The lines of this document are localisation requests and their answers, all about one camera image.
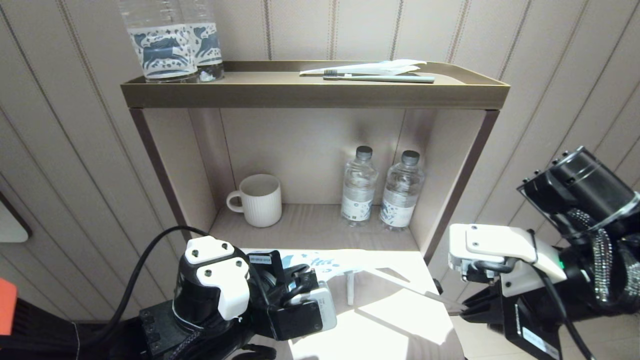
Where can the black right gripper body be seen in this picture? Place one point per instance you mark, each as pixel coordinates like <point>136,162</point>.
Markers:
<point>525,330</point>

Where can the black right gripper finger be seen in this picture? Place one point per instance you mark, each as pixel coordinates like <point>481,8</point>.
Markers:
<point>490,316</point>
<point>485,299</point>

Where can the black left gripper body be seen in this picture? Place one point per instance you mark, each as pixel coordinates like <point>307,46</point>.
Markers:
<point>265,280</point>

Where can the white blue patterned pouch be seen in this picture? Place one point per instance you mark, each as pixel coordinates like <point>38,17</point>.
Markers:
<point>320,260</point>

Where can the pale toothbrush grey bristles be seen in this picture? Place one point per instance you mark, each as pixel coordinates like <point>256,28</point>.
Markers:
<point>415,289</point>

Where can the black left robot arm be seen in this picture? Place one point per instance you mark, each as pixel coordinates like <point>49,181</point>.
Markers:
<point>210,295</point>

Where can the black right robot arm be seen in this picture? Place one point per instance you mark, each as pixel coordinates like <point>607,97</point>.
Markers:
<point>585,185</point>

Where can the white ribbed mug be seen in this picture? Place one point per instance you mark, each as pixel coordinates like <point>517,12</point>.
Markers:
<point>260,200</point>

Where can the small grey-cap water bottle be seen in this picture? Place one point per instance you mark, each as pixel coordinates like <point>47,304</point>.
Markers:
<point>358,200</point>
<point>400,205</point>

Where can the brown open shelf unit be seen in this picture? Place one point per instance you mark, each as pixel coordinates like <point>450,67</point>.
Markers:
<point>310,95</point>

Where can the grey-green toothbrush dark bristles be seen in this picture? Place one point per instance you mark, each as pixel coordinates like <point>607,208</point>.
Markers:
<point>390,79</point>

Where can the large deer-label water bottle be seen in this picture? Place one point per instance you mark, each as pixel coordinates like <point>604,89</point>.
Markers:
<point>210,45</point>
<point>160,50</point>

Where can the white paper wrapper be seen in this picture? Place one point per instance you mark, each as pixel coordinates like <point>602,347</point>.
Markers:
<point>380,67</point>

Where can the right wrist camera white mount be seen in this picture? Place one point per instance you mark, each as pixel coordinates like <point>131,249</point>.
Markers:
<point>490,245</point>

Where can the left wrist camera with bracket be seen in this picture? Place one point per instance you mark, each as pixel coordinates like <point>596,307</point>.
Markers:
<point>322,305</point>

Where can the white rounded wall fixture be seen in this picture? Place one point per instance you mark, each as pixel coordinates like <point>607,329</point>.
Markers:
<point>12,225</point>

